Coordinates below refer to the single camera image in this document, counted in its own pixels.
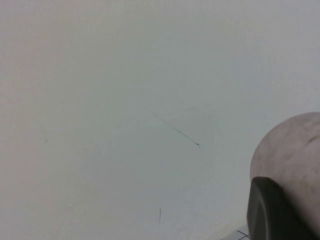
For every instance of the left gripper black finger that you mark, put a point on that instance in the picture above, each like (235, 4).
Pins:
(272, 217)

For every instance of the pale pink cup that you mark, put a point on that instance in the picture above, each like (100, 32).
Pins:
(290, 152)

